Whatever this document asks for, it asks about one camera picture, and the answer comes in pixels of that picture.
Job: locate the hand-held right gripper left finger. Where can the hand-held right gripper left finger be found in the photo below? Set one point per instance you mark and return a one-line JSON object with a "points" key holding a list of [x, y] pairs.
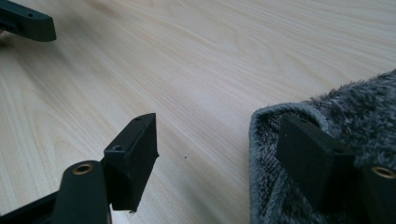
{"points": [[130, 161]]}

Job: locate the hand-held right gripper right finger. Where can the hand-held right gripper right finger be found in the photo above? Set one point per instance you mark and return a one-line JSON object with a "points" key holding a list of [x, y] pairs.
{"points": [[311, 161]]}

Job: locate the grey fuzzy cloth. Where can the grey fuzzy cloth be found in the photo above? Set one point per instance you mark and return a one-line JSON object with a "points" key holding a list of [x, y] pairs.
{"points": [[358, 112]]}

